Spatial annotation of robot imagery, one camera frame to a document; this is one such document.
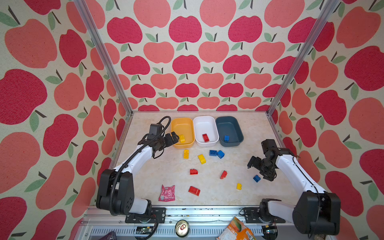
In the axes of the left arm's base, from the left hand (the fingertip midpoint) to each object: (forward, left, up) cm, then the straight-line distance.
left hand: (175, 140), depth 89 cm
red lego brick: (+10, -20, -11) cm, 25 cm away
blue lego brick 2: (+9, -35, -12) cm, 38 cm away
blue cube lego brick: (-3, -29, -11) cm, 31 cm away
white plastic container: (+22, -21, -11) cm, 32 cm away
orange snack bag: (-44, -30, -10) cm, 54 cm away
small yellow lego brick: (-24, -36, -13) cm, 45 cm away
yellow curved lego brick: (-7, -16, -12) cm, 21 cm away
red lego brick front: (-26, -11, -12) cm, 31 cm away
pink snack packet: (-27, +4, -12) cm, 30 cm away
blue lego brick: (-20, -47, -10) cm, 52 cm away
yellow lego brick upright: (-3, -6, -12) cm, 14 cm away
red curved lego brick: (-15, -11, -11) cm, 22 cm away
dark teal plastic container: (+22, -40, -13) cm, 47 cm away
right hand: (-17, -47, -6) cm, 51 cm away
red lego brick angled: (-18, -28, -11) cm, 35 cm away
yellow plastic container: (+21, -4, -11) cm, 24 cm away
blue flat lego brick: (-3, -24, -11) cm, 26 cm away
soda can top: (-44, -5, -2) cm, 44 cm away
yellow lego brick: (+9, -3, -11) cm, 15 cm away
